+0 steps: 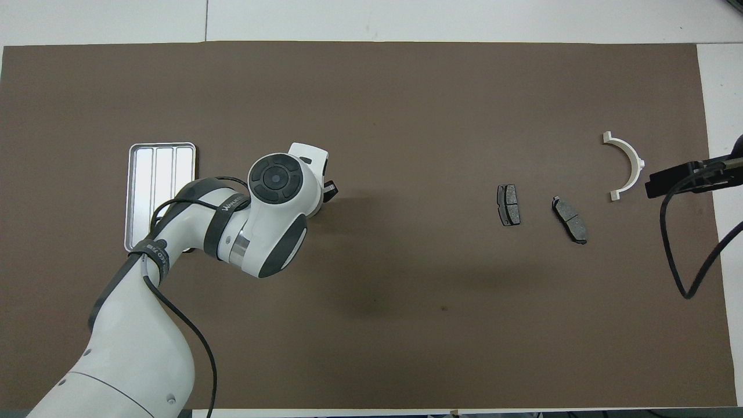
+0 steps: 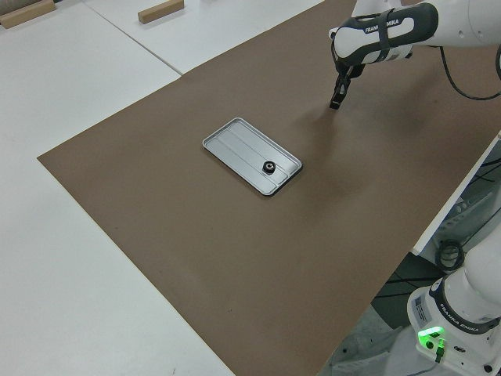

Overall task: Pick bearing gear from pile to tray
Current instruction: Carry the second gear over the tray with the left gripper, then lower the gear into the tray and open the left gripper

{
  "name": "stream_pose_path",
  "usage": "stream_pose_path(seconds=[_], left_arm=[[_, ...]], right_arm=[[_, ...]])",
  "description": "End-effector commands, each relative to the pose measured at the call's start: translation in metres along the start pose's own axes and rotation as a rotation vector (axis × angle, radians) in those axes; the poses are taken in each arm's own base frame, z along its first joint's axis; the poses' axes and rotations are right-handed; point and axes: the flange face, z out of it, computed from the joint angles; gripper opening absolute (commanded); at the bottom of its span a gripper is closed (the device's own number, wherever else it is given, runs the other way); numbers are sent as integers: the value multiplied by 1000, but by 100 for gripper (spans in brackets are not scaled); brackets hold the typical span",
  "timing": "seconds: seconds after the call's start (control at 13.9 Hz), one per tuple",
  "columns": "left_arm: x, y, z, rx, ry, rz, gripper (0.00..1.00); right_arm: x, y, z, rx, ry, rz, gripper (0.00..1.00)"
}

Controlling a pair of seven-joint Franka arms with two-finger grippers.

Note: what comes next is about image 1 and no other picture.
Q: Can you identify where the curved dark grey brake pad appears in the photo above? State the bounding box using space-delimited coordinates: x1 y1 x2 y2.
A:
551 196 589 246

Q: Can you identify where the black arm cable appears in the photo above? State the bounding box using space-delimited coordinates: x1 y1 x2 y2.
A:
661 165 743 300
141 176 251 418

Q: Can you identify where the silver metal tray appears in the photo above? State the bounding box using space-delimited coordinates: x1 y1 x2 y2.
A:
124 142 197 254

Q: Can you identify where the rectangular dark grey brake pad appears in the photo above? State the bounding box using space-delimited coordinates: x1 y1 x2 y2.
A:
496 183 522 228

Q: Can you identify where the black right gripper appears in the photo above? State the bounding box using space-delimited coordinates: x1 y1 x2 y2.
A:
645 154 743 200

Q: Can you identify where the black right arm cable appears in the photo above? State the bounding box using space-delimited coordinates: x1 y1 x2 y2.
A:
661 165 743 300

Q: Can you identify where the white curved plastic bracket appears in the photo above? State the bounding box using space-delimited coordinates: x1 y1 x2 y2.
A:
601 131 646 202

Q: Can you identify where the brown table mat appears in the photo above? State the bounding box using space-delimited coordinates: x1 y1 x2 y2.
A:
0 41 738 412

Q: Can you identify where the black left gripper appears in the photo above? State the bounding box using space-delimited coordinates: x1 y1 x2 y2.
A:
321 161 340 205

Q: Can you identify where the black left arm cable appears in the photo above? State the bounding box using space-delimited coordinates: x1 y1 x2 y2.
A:
141 176 251 418

